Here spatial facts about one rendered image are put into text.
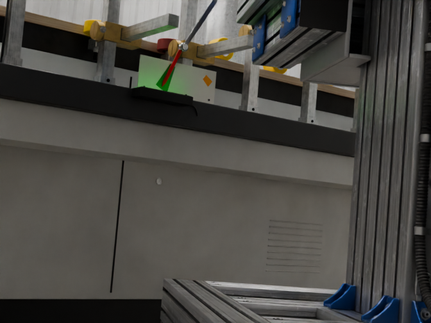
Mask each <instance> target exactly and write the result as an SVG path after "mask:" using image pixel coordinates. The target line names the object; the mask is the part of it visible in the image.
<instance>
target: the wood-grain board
mask: <svg viewBox="0 0 431 323"><path fill-rule="evenodd" d="M5 15H6V6H2V5H0V16H2V17H5ZM24 21H25V22H28V23H32V24H36V25H40V26H45V27H48V28H53V29H58V30H62V31H66V32H69V33H75V34H78V35H83V36H86V37H90V36H88V35H86V34H84V32H83V30H84V25H81V24H75V23H72V22H67V21H63V20H60V19H55V18H52V17H46V16H43V15H39V14H35V13H31V12H26V11H25V17H24ZM139 49H143V50H146V51H151V52H154V53H159V52H158V51H157V43H154V42H149V41H146V40H142V43H141V48H139ZM159 54H164V53H159ZM211 66H214V67H219V68H222V69H228V70H232V71H235V72H241V73H244V65H243V64H240V63H235V62H231V61H227V60H222V59H219V58H215V61H214V64H213V65H211ZM259 77H260V78H266V79H270V80H274V81H279V82H282V83H287V84H290V85H296V86H299V87H303V82H302V81H300V78H296V77H293V76H288V75H285V74H280V73H277V72H272V71H269V70H264V69H260V70H259ZM317 91H320V92H325V93H329V94H333V95H339V96H342V97H347V98H350V99H355V92H354V91H351V90H345V89H342V88H337V87H333V86H330V85H324V84H317Z"/></svg>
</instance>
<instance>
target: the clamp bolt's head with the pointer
mask: <svg viewBox="0 0 431 323"><path fill-rule="evenodd" d="M179 46H180V44H179V45H178V50H179V51H178V53H177V55H176V57H175V59H174V60H173V62H172V64H171V66H170V68H169V70H168V72H167V74H166V76H165V78H164V80H163V82H162V87H163V86H164V85H165V84H166V82H167V80H168V78H169V76H170V74H171V72H172V70H173V69H174V66H175V65H176V62H177V61H178V59H179V57H180V55H181V53H182V52H181V51H180V48H179ZM182 49H183V50H184V51H185V50H187V49H188V45H187V44H183V45H182Z"/></svg>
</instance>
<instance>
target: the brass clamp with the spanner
mask: <svg viewBox="0 0 431 323"><path fill-rule="evenodd" d="M184 42H185V40H181V41H179V40H172V41H171V42H170V44H169V47H168V53H169V56H171V57H173V59H175V57H176V55H177V53H178V51H179V50H178V45H179V44H181V43H184ZM199 46H204V45H202V44H197V43H194V42H189V44H188V47H189V48H188V50H187V51H185V52H182V53H181V55H180V57H179V58H186V59H190V60H192V63H193V64H197V65H202V66H207V65H213V64H214V61H215V57H211V58H205V59H204V58H200V57H197V52H198V47H199Z"/></svg>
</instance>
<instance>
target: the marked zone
mask: <svg viewBox="0 0 431 323"><path fill-rule="evenodd" d="M170 66H171V64H170V65H169V66H168V68H167V69H166V71H165V72H164V73H163V75H162V77H161V78H160V79H159V80H158V82H157V84H156V85H157V86H158V87H159V88H161V89H162V90H163V91H168V88H169V85H170V82H171V79H172V76H173V73H174V69H175V67H174V69H173V70H172V72H171V74H170V76H169V78H168V80H167V82H166V84H165V85H164V86H163V87H162V82H163V80H164V78H165V76H166V74H167V72H168V70H169V68H170Z"/></svg>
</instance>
